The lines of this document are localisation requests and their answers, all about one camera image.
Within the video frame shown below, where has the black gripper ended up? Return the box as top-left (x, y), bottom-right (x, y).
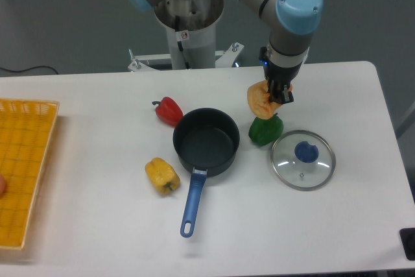
top-left (259, 46), bottom-right (302, 104)

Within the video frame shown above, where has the glass lid blue knob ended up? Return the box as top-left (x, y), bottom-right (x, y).
top-left (270, 130), bottom-right (336, 191)

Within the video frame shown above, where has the orange triangle bread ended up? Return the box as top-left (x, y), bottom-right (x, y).
top-left (247, 80), bottom-right (282, 120)

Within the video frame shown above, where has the yellow bell pepper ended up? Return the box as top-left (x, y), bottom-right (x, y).
top-left (145, 158), bottom-right (180, 195)

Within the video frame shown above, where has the red bell pepper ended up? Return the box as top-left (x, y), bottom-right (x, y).
top-left (152, 97), bottom-right (184, 127)

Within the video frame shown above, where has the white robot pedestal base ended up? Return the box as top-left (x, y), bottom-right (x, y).
top-left (128, 0), bottom-right (244, 72)

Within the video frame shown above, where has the green bell pepper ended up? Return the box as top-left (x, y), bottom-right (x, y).
top-left (248, 114), bottom-right (284, 146)

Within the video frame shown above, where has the yellow woven basket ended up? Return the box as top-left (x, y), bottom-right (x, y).
top-left (1, 98), bottom-right (60, 250)

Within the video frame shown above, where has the round bread at edge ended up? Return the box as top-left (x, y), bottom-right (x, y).
top-left (0, 175), bottom-right (7, 197)

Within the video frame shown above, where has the dark pan blue handle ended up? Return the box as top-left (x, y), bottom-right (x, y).
top-left (172, 108), bottom-right (240, 238)

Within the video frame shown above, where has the black cable on floor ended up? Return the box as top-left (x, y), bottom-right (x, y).
top-left (0, 65), bottom-right (60, 75)

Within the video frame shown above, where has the black table corner socket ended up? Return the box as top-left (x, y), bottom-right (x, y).
top-left (399, 228), bottom-right (415, 261)

